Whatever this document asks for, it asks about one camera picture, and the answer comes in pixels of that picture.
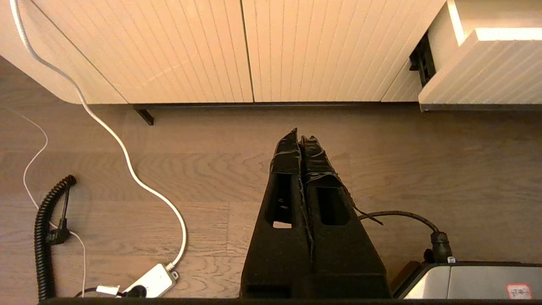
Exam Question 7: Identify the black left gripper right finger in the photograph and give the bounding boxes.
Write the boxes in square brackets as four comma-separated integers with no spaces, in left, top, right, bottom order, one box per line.
[300,135,391,299]

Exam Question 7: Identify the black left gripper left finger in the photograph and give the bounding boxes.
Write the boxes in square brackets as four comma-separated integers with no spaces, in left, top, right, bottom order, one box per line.
[239,127,315,299]

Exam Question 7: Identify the white drawer with black handle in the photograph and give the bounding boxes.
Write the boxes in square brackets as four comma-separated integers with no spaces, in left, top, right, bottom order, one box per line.
[418,0,542,112]

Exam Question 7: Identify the silver robot base housing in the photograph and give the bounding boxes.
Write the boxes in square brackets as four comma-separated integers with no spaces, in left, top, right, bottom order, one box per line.
[392,261,542,299]

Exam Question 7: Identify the white low cabinet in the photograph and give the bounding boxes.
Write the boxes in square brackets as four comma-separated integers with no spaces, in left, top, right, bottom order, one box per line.
[0,0,447,105]

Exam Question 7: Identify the white power strip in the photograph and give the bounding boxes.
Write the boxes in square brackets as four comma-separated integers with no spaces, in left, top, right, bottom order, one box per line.
[126,263,180,298]

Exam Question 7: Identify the black plug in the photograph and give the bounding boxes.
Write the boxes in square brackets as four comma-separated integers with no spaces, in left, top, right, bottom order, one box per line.
[121,285,147,298]

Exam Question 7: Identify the black cable loop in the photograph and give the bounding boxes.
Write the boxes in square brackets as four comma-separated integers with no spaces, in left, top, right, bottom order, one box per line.
[358,211,454,264]

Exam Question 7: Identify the thick white cable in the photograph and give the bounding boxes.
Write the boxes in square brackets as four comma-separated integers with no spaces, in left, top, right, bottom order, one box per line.
[9,0,188,272]

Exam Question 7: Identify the thin white cable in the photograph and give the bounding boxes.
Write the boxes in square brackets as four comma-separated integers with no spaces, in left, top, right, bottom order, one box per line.
[6,108,88,297]

